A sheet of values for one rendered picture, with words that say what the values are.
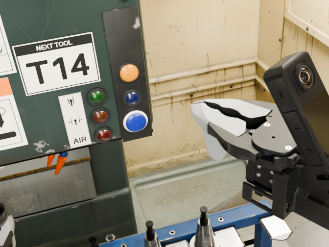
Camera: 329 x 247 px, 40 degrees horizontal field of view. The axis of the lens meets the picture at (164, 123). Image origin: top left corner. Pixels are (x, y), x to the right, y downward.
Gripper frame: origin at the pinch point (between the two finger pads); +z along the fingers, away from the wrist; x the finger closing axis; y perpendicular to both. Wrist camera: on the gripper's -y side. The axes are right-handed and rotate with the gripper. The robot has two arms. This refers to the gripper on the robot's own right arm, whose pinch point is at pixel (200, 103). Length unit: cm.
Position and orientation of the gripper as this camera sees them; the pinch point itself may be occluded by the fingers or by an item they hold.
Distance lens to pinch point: 52.7
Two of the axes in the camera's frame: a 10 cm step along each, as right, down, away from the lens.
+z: -7.2, -3.5, 6.0
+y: 0.7, 8.2, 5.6
